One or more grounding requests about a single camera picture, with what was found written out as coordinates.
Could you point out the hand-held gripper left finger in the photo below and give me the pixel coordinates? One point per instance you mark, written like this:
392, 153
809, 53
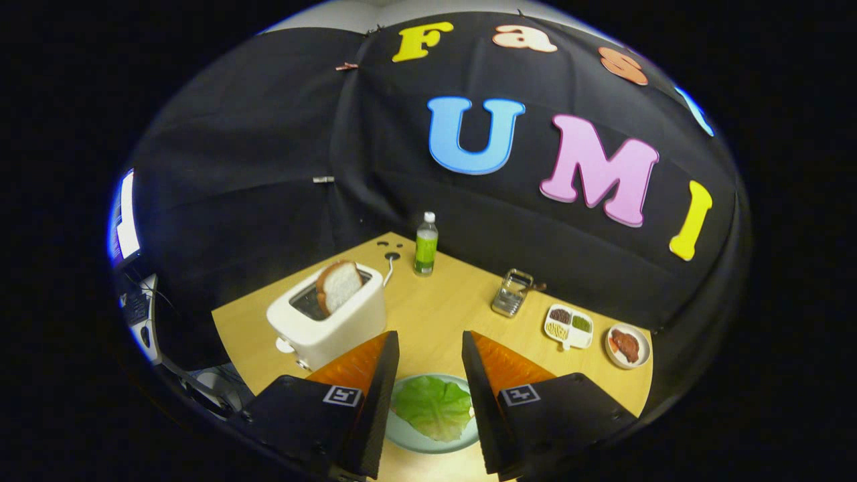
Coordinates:
378, 415

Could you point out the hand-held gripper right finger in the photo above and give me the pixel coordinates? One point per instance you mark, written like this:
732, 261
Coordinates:
479, 415

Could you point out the white bread slice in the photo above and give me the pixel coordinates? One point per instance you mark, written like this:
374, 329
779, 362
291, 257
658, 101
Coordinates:
340, 286

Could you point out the pale green round plate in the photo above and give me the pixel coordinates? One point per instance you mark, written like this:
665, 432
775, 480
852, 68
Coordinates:
415, 442

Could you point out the green lettuce leaf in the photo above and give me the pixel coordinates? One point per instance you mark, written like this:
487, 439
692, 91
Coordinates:
432, 408

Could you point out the white toaster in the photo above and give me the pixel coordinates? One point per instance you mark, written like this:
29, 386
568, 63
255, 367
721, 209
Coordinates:
335, 335

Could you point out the white divided dish with beans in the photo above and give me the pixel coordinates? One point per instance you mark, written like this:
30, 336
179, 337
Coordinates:
576, 338

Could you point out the red meat slices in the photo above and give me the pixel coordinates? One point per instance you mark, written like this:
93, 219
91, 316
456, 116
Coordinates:
626, 345

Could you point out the green drink bottle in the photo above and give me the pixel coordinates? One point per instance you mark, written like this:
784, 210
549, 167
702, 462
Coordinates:
426, 251

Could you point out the small white round plate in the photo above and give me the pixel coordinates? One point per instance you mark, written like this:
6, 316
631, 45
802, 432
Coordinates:
643, 338

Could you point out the black keyboard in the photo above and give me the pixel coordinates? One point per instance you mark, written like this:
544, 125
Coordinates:
136, 308

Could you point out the black backdrop cloth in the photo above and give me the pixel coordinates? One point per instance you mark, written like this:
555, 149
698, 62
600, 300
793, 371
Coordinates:
268, 167

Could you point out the computer monitor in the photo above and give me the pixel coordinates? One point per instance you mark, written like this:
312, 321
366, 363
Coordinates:
126, 221

